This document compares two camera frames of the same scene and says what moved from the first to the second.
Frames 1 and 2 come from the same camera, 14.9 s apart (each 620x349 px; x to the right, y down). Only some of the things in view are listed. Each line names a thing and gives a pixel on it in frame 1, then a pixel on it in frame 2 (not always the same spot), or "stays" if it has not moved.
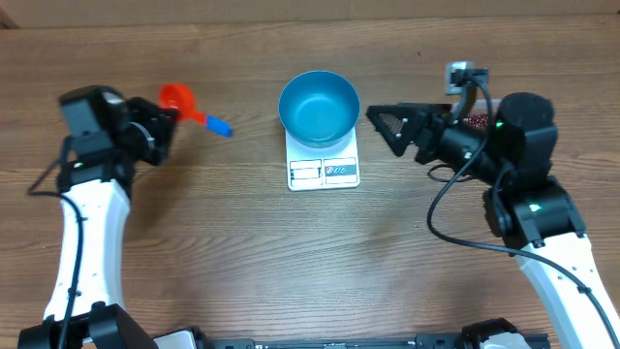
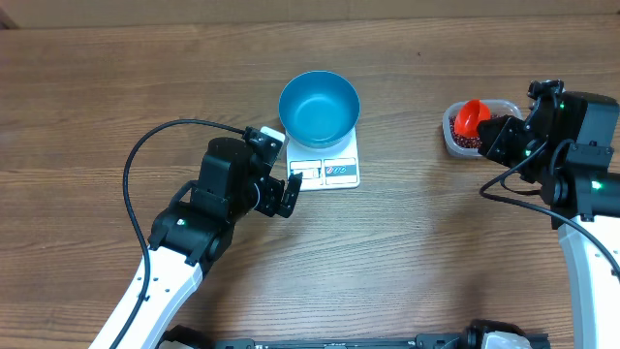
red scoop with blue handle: x=179 y=97 to x=469 y=117
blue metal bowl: x=319 y=109 stays
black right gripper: x=435 y=114 to x=494 y=146
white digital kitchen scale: x=311 y=168 stays
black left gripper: x=162 y=119 to x=268 y=203
